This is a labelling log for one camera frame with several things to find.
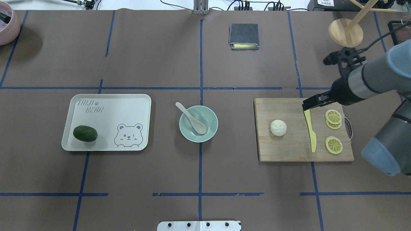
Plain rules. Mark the wooden cup tree stand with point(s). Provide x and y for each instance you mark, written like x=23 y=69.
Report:
x=347 y=32

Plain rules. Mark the aluminium frame post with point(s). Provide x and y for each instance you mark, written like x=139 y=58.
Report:
x=200 y=7

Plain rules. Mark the grey folded cloth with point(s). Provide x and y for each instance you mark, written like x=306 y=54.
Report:
x=243 y=36

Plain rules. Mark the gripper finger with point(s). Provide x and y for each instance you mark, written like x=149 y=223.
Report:
x=318 y=100

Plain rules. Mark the white steamed bun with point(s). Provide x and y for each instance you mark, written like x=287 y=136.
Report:
x=278 y=127

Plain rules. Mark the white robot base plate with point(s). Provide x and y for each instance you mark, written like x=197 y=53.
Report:
x=214 y=225

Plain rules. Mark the hidden lemon slice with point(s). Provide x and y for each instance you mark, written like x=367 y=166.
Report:
x=333 y=126

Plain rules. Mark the upper lemon slice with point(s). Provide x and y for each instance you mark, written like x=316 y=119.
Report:
x=333 y=117

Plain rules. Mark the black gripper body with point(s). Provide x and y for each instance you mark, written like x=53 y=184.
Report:
x=342 y=90

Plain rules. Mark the lower lemon slice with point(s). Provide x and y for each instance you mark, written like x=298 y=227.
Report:
x=333 y=145

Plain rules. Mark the translucent white spoon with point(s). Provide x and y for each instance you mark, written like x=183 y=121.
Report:
x=196 y=124

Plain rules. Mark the cream bear serving tray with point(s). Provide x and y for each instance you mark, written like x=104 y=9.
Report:
x=121 y=121

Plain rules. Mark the yellow plastic knife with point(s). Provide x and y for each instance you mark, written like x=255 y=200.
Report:
x=312 y=134

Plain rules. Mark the dark green avocado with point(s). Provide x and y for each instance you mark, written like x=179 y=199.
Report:
x=85 y=133

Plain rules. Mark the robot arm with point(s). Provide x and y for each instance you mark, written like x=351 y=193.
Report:
x=389 y=149

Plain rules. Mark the bamboo cutting board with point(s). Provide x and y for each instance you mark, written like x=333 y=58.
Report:
x=295 y=144

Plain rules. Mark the pink ice bowl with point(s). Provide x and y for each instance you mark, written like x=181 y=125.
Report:
x=10 y=31

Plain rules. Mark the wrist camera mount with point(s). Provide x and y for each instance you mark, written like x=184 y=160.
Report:
x=347 y=59

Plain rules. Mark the black tripod stand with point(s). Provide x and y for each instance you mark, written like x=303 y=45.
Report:
x=88 y=4

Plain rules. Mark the mint green bowl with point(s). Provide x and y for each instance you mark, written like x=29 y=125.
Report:
x=206 y=116

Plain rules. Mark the black wooden glass tray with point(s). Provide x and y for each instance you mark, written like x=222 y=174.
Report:
x=402 y=33

